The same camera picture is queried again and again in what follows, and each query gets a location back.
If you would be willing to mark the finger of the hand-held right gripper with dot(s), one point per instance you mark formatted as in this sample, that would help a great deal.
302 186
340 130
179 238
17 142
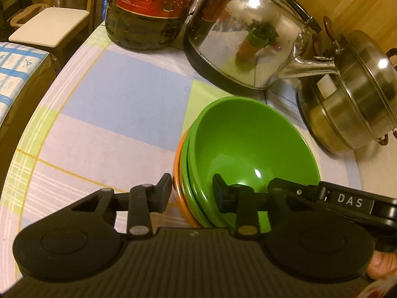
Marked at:
294 189

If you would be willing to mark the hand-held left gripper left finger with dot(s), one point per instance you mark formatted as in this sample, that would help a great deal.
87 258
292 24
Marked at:
164 192

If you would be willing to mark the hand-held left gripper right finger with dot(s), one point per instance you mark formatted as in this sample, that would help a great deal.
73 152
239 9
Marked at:
221 195

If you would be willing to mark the orange plastic bowl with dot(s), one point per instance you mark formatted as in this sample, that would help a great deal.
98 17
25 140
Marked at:
179 186

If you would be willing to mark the green plastic bowl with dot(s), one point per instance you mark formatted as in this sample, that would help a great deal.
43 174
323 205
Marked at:
248 142
189 180

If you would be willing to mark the person's right hand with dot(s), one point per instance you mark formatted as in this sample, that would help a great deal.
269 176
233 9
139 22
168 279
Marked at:
384 265

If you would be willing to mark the white paper tag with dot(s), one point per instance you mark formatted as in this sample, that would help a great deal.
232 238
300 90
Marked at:
325 87

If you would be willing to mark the plaid pastel tablecloth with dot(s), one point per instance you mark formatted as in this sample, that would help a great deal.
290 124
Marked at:
108 99

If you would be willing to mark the stainless steel steamer pot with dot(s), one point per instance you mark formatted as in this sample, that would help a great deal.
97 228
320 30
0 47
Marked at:
356 99

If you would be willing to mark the stainless steel kettle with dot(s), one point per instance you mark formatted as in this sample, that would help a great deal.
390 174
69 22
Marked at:
223 37

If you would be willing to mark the large cooking oil bottle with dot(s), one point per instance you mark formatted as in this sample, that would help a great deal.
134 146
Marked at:
136 28

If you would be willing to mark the blue checked cloth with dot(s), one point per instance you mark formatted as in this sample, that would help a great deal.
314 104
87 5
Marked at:
15 68

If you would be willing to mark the white wooden chair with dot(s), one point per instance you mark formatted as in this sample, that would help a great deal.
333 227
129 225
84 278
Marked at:
49 26

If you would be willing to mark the dark shelf unit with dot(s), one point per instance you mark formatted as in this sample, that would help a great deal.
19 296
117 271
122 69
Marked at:
7 0

